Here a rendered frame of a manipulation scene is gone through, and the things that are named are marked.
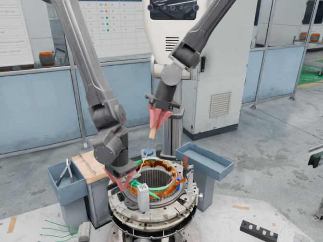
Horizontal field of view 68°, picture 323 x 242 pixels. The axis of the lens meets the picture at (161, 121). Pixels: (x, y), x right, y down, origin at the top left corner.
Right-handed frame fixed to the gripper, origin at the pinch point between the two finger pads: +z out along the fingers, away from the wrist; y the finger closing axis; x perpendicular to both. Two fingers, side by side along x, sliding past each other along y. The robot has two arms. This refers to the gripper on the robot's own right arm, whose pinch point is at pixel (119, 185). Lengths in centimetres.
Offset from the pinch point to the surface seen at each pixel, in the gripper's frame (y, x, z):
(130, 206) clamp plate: 3.7, 1.2, 6.8
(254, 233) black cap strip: 29, 49, 34
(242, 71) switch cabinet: -96, 266, 15
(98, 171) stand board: -23.4, 6.1, 10.6
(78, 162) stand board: -35.3, 3.1, 10.9
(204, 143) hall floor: -104, 210, 107
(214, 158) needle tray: 3, 51, 10
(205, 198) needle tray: 5, 45, 29
